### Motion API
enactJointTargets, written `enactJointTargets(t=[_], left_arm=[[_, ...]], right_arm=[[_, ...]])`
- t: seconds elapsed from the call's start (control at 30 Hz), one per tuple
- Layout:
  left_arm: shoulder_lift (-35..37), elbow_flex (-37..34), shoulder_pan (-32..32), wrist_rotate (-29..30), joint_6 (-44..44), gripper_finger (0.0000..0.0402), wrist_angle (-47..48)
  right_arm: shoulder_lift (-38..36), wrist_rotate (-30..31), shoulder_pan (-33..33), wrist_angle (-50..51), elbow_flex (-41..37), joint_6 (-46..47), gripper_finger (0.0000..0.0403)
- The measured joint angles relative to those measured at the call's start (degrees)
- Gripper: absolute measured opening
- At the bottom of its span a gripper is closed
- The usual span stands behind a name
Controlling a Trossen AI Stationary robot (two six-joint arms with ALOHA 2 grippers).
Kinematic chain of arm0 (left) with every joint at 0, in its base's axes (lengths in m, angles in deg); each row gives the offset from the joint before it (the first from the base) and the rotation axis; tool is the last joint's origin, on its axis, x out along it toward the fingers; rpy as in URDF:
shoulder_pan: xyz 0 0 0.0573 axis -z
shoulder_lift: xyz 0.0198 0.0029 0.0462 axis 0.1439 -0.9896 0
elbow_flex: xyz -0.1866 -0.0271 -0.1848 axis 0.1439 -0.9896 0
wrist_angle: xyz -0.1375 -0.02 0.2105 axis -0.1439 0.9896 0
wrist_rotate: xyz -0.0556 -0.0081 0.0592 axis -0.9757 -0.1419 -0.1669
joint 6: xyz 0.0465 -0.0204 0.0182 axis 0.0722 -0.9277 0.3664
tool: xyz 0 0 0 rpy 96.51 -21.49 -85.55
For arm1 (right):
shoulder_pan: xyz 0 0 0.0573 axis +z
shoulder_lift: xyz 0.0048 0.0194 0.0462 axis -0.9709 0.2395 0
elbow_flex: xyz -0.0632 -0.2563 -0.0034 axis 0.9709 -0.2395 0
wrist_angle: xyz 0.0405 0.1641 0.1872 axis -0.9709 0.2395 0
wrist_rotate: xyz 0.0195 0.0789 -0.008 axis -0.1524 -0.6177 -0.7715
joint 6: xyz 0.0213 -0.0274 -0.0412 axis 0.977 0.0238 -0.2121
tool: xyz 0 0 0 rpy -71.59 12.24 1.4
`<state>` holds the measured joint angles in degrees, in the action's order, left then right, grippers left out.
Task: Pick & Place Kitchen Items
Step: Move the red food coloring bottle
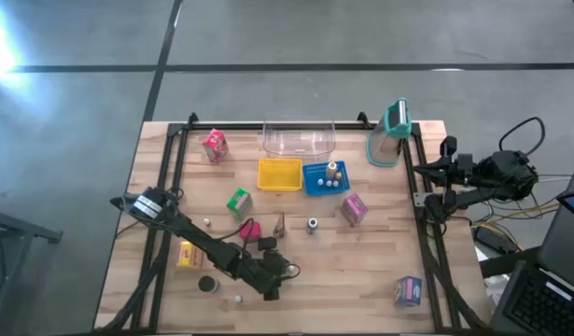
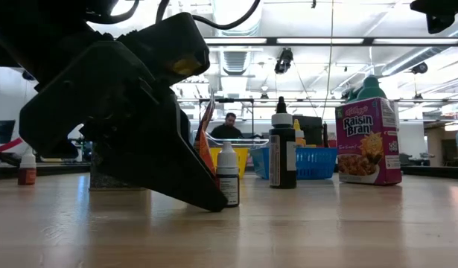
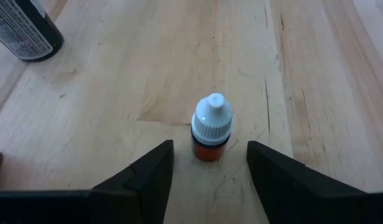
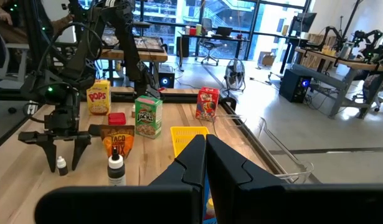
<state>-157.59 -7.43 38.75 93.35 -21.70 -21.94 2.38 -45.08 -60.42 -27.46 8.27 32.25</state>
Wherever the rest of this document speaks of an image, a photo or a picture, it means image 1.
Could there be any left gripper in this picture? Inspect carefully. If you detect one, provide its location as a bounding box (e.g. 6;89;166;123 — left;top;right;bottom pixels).
248;236;302;302

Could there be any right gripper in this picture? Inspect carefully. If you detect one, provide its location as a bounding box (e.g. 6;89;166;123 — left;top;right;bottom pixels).
413;134;478;188

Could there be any brown triangular snack packet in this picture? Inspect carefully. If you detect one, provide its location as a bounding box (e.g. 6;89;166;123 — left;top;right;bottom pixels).
273;212;288;241

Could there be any red-lidded smoked paprika tin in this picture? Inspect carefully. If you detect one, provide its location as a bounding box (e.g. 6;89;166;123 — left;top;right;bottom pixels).
238;220;263;245

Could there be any blue plastic basket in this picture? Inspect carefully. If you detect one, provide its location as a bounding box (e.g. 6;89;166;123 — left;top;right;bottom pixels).
301;160;352;197

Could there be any teal box grater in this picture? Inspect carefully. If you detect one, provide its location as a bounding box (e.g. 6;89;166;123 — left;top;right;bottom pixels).
365;97;413;168

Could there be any small green cereal box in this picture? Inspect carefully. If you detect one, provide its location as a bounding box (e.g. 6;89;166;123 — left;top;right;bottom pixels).
226;187;255;222

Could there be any dark round cap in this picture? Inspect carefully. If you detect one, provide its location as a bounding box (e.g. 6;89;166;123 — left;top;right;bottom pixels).
197;274;221;295

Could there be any black power brick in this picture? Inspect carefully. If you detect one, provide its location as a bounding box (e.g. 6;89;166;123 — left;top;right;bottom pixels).
471;225;520;257

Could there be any Raisin Bran cereal box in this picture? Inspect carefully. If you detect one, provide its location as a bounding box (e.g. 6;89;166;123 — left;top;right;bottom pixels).
340;193;370;229

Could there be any yellow plastic basket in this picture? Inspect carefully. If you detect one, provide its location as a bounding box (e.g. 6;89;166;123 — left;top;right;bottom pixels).
257;157;304;193

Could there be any small yellow food box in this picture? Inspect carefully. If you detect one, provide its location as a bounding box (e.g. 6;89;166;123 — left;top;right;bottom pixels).
175;241;205;272

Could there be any small blue purple box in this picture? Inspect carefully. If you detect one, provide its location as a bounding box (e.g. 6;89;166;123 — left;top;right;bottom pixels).
392;274;424;310

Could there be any clear plastic bin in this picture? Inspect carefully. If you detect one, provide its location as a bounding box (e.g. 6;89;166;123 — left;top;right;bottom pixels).
261;119;338;159

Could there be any small pink cereal box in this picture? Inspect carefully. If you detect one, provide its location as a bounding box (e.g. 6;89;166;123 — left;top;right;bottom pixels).
202;128;231;164

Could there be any dark grey laptop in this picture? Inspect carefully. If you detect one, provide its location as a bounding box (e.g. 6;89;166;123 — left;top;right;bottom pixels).
489;153;574;336

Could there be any black metal stand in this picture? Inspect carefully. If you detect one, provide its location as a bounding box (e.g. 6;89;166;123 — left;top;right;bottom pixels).
0;203;63;336

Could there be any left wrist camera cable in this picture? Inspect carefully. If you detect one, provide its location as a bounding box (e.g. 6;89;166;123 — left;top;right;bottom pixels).
220;217;256;245

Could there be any yellow cable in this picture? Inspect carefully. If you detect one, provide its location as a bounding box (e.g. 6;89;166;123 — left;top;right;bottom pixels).
514;203;561;224

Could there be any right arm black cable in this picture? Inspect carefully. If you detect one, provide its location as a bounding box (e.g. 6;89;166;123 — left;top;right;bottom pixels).
497;116;547;159

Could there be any black aluminium rig frame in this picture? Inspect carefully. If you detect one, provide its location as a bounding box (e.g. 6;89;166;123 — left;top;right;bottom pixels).
94;111;491;335

